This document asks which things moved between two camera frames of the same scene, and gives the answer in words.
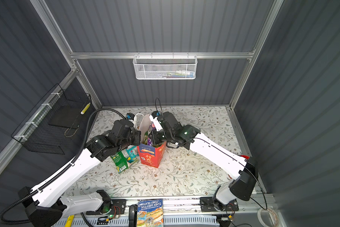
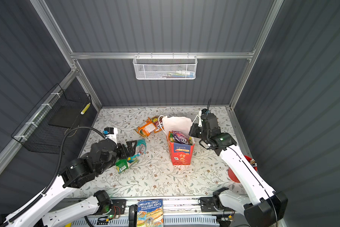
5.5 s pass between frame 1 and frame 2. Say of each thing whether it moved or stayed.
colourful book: stayed
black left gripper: moved
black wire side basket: stayed
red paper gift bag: moved
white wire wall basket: stayed
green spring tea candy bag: stayed
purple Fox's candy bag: moved
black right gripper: moved
